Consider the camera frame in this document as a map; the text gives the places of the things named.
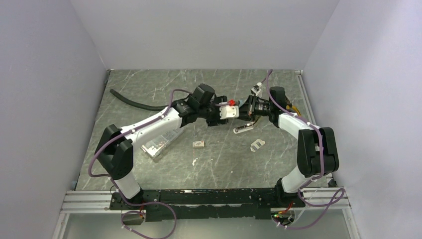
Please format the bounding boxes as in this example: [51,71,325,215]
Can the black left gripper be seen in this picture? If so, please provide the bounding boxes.
[199,97,229,127]

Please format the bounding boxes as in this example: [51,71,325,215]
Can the white staple box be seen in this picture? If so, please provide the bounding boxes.
[192,140,205,148]

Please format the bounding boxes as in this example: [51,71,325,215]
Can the white staple box tray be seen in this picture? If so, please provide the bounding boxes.
[250,139,266,152]

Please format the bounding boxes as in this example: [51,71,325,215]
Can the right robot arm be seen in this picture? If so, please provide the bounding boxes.
[236,87,339,207]

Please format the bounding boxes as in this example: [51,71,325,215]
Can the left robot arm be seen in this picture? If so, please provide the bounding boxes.
[93,84,239,209]

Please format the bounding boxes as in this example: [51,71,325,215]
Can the clear plastic screw organizer box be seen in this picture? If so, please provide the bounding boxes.
[141,128,184,158]

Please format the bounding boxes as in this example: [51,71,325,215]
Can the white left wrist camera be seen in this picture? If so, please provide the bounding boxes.
[217,100,240,120]

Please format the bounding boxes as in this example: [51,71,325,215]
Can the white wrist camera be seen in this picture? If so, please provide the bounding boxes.
[217,100,240,120]
[250,82,262,97]

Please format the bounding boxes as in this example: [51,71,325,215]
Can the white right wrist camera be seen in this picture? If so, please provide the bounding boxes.
[250,82,262,97]

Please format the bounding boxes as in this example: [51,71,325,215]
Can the yellow handled pliers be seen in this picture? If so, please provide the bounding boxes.
[286,99,301,116]

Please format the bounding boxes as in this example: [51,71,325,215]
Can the black corrugated hose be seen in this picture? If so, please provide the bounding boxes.
[109,89,172,112]

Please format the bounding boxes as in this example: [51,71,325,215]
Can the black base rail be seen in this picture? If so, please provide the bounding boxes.
[112,187,305,222]

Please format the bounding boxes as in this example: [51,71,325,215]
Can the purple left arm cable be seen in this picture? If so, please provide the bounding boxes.
[88,89,199,239]

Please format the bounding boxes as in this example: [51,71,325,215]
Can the aluminium frame profile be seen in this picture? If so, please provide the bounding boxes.
[60,188,351,214]

